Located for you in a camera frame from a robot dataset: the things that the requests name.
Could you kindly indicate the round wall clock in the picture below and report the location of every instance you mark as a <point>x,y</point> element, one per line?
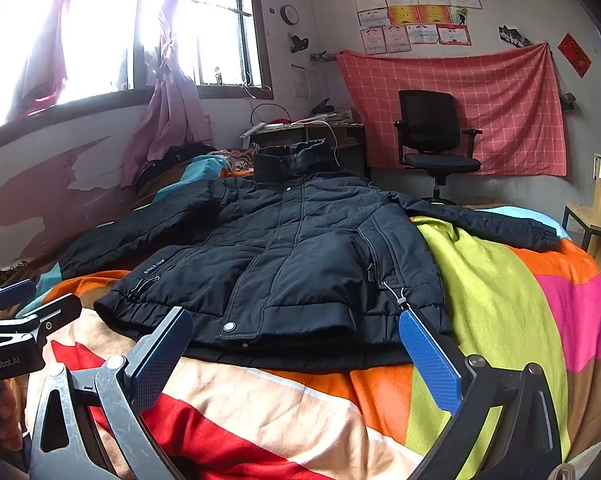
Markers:
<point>290,15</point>

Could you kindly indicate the small green wall item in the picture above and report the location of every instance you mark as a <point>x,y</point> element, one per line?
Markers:
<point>568,100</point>

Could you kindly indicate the black stapler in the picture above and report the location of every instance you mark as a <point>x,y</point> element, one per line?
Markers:
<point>323,106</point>

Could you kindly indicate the barred window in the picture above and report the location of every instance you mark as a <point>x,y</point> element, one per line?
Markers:
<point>215,25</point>

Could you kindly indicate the wooden stool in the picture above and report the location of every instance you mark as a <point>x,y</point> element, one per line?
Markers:
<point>597,210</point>

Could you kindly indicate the dark wall poster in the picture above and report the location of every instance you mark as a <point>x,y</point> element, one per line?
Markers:
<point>514,36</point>

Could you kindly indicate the wall calendar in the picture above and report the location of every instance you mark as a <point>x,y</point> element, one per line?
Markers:
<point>301,81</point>

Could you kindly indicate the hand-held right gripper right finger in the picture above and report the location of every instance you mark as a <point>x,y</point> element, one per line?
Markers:
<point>428,355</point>

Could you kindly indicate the red paper wall decoration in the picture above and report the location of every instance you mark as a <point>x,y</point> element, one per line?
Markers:
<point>574,55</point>

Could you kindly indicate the group of wall certificates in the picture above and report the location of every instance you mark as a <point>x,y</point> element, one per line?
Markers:
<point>415,20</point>

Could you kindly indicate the black office chair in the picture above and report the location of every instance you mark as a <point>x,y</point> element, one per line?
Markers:
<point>425,120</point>

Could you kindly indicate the pile of books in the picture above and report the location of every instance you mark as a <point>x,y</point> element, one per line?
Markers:
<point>338,119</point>

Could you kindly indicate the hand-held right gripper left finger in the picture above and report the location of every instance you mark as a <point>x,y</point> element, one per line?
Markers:
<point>160,355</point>

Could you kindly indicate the white desk lamp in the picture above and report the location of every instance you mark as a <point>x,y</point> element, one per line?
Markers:
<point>253,130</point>

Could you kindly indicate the dark clothes heap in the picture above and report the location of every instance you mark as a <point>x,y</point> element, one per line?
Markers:
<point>180,157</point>

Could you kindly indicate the colourful patchwork blanket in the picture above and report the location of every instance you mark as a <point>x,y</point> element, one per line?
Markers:
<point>505,310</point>

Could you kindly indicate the small wall shelf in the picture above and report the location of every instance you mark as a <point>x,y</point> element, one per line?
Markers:
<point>323,56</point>

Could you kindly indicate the floral quilt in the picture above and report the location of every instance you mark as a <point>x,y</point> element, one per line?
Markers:
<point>238,158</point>

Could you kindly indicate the wooden desk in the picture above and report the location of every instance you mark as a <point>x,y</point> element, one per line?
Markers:
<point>348,150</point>

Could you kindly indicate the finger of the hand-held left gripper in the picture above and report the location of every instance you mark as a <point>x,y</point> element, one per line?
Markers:
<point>15,292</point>
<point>55,312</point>

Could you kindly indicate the red checked wall cloth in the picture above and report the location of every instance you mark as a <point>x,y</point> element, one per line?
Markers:
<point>510,110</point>

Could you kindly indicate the black padded jacket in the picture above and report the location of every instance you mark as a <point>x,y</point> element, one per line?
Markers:
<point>300,240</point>

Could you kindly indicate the person's left hand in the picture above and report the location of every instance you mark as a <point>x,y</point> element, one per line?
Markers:
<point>8,420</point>

